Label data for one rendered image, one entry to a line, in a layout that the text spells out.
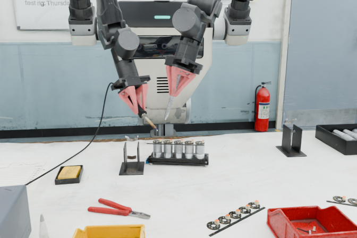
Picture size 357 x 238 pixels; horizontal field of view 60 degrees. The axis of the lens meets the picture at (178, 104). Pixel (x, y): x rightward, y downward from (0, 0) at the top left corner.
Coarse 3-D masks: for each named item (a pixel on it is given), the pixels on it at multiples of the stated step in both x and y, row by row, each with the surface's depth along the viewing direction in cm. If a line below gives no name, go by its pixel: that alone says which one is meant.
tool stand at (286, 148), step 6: (294, 120) 91; (294, 126) 92; (288, 132) 89; (294, 132) 92; (300, 132) 89; (282, 138) 93; (288, 138) 89; (294, 138) 92; (300, 138) 89; (282, 144) 94; (288, 144) 89; (294, 144) 92; (300, 144) 89; (282, 150) 92; (288, 150) 89; (294, 150) 92; (300, 150) 89; (288, 156) 88; (294, 156) 88; (300, 156) 88; (306, 156) 88
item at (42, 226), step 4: (40, 216) 43; (40, 220) 43; (44, 220) 43; (40, 224) 43; (44, 224) 43; (40, 228) 43; (44, 228) 43; (40, 232) 43; (44, 232) 43; (40, 236) 43; (44, 236) 43; (48, 236) 44
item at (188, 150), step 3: (186, 147) 81; (189, 147) 81; (192, 147) 81; (186, 150) 81; (189, 150) 81; (192, 150) 81; (186, 153) 81; (189, 153) 81; (192, 153) 82; (186, 156) 82; (189, 156) 81; (192, 156) 82
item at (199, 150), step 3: (195, 147) 81; (198, 147) 81; (201, 147) 81; (204, 147) 81; (195, 150) 81; (198, 150) 81; (201, 150) 81; (204, 150) 82; (195, 153) 82; (198, 153) 81; (201, 153) 81; (204, 153) 82; (195, 156) 82; (198, 156) 81; (201, 156) 81; (204, 156) 82
